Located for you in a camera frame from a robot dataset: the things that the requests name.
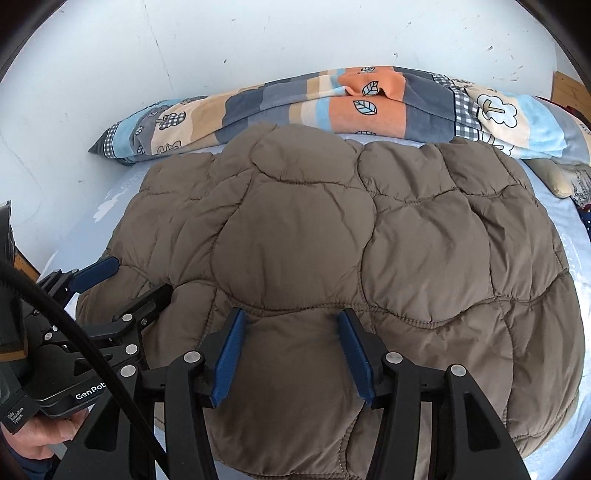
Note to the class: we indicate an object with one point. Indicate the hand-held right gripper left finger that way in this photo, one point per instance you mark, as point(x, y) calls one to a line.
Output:
point(228, 355)

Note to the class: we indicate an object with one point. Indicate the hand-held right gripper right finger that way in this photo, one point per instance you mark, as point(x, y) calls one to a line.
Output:
point(355, 355)

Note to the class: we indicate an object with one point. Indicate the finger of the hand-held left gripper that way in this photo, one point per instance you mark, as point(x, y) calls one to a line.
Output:
point(154, 300)
point(99, 268)

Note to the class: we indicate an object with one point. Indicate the brown quilted jacket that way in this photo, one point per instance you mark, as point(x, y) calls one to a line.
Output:
point(300, 240)

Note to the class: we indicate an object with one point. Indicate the person's left hand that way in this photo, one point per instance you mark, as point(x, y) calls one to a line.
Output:
point(41, 438)

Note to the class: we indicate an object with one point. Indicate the light blue bed sheet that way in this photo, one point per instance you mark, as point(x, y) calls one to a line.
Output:
point(120, 184)

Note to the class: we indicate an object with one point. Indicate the patchwork printed quilt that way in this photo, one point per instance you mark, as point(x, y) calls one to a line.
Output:
point(406, 115)

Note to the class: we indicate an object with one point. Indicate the navy star-print pillow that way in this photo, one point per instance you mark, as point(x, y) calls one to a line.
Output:
point(585, 221)

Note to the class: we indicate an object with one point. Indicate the beige printed pillow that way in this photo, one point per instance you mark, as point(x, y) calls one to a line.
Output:
point(556, 180)

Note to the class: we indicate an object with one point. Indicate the wooden headboard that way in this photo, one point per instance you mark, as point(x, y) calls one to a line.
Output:
point(565, 90)

